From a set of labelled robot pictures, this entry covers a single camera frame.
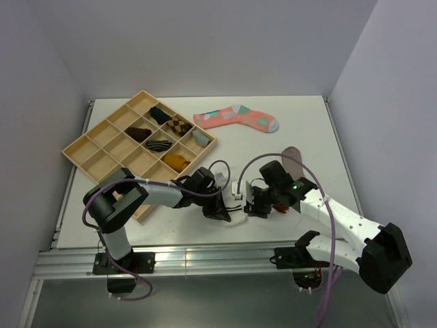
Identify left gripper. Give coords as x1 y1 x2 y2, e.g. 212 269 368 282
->
193 187 230 223

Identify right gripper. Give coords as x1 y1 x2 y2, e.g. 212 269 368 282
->
244 184 280 219

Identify taupe sock with red stripes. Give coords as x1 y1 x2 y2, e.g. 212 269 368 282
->
272 146 305 215

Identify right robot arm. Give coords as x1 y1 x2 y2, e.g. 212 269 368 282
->
243 161 412 294

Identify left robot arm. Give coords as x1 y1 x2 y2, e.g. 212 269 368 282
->
82 167 231 273

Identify mustard yellow rolled sock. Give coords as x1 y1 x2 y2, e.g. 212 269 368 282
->
163 154 191 173

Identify grey rolled sock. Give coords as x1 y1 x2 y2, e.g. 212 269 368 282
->
193 129 211 148

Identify pink patterned sock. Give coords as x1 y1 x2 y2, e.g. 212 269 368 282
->
193 105 279 133

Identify black white striped rolled sock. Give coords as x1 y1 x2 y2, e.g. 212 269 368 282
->
145 140 173 152

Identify brown argyle rolled sock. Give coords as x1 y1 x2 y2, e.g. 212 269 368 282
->
166 116 193 137

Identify wooden divided tray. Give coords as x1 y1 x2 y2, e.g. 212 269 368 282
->
61 90 217 225

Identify dark teal rolled sock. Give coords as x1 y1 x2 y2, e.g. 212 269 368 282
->
150 106 171 125

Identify dark brown rolled sock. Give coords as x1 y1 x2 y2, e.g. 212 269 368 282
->
125 126 152 143

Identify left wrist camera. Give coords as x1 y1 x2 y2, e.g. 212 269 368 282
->
214 172 227 182

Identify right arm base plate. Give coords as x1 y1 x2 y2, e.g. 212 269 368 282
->
269 247 329 269

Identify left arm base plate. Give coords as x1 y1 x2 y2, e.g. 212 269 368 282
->
92 251 155 275

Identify aluminium frame rail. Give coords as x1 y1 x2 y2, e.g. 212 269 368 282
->
31 242 293 280

